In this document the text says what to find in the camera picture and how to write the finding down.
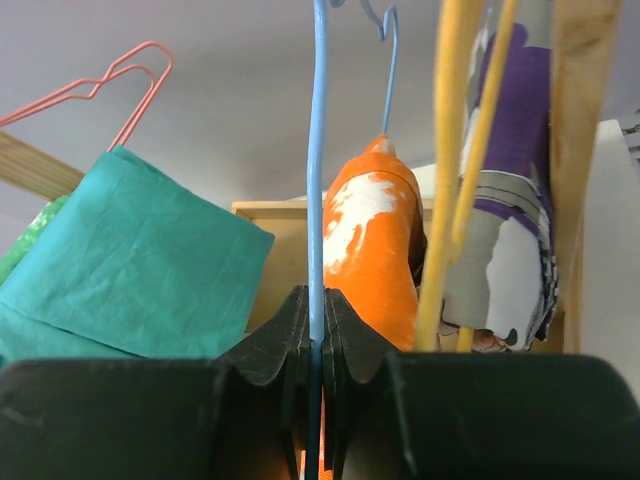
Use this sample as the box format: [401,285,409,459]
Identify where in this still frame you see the orange tie-dye trousers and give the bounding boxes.
[323,134,427,351]

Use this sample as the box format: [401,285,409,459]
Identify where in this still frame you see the yellow plastic hanger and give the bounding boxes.
[415,1,517,352]

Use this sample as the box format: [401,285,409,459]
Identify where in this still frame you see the wooden clothes rack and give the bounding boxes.
[0,0,624,354]

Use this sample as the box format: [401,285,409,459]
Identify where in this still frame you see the teal trousers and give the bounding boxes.
[1,147,274,365]

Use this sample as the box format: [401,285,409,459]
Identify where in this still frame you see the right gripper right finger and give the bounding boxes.
[323,289,639,479]

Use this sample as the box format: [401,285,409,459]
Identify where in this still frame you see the blue wire hanger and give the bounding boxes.
[302,0,401,480]

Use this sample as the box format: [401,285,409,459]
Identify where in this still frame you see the pink wire hanger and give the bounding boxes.
[1,64,156,127]
[69,41,174,152]

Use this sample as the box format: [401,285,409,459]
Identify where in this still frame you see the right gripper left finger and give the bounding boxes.
[1,286,309,479]

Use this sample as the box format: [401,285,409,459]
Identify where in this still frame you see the purple camouflage trousers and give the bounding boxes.
[439,1,558,353]

